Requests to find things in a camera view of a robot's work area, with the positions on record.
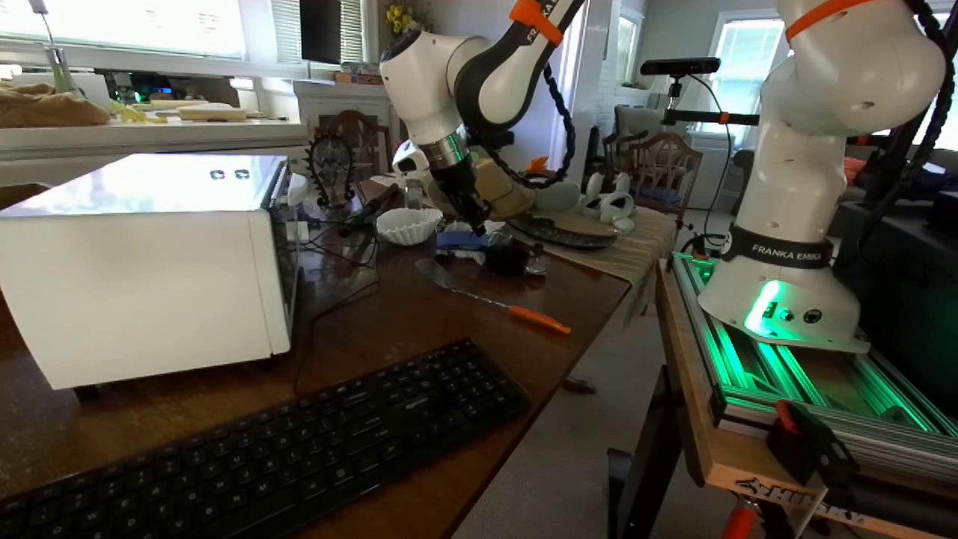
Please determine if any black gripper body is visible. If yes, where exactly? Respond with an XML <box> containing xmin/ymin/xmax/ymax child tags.
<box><xmin>427</xmin><ymin>152</ymin><xmax>493</xmax><ymax>219</ymax></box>

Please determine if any black round cup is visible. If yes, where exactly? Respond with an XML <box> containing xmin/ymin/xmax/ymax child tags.
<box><xmin>484</xmin><ymin>242</ymin><xmax>534</xmax><ymax>279</ymax></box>

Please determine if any white fluted coffee filter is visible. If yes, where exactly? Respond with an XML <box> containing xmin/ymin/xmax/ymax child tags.
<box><xmin>370</xmin><ymin>204</ymin><xmax>444</xmax><ymax>249</ymax></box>

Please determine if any dark tray with pebbles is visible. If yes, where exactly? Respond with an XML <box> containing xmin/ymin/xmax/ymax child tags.
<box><xmin>513</xmin><ymin>207</ymin><xmax>622</xmax><ymax>250</ymax></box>

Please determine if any white ceramic figurine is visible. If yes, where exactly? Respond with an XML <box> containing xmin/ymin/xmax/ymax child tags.
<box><xmin>582</xmin><ymin>170</ymin><xmax>640</xmax><ymax>225</ymax></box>

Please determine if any white cabinet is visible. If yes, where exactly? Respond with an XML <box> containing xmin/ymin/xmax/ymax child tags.
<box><xmin>293</xmin><ymin>77</ymin><xmax>414</xmax><ymax>162</ymax></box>

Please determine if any cream woven table runner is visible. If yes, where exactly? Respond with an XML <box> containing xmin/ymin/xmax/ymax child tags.
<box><xmin>541</xmin><ymin>204</ymin><xmax>682</xmax><ymax>288</ymax></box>

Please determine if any yellow flower bouquet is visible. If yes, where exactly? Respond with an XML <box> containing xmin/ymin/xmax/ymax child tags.
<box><xmin>384</xmin><ymin>0</ymin><xmax>421</xmax><ymax>41</ymax></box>

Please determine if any carved wooden chair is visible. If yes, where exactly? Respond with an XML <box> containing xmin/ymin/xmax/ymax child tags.
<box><xmin>607</xmin><ymin>129</ymin><xmax>706</xmax><ymax>219</ymax></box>

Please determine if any black computer keyboard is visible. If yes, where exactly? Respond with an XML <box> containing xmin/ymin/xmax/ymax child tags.
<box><xmin>0</xmin><ymin>336</ymin><xmax>534</xmax><ymax>539</ymax></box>

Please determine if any white toaster oven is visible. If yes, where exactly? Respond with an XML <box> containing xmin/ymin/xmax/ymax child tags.
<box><xmin>0</xmin><ymin>150</ymin><xmax>303</xmax><ymax>391</ymax></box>

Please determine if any orange handled grey spatula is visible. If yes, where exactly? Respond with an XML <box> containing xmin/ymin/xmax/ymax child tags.
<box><xmin>414</xmin><ymin>255</ymin><xmax>579</xmax><ymax>339</ymax></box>

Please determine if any black camera on stand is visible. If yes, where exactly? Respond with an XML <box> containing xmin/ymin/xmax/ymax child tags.
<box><xmin>638</xmin><ymin>53</ymin><xmax>724</xmax><ymax>129</ymax></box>

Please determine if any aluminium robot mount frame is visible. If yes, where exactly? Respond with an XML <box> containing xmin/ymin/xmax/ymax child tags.
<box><xmin>652</xmin><ymin>249</ymin><xmax>958</xmax><ymax>539</ymax></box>

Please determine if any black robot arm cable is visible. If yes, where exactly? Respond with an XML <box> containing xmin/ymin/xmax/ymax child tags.
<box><xmin>487</xmin><ymin>0</ymin><xmax>958</xmax><ymax>250</ymax></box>

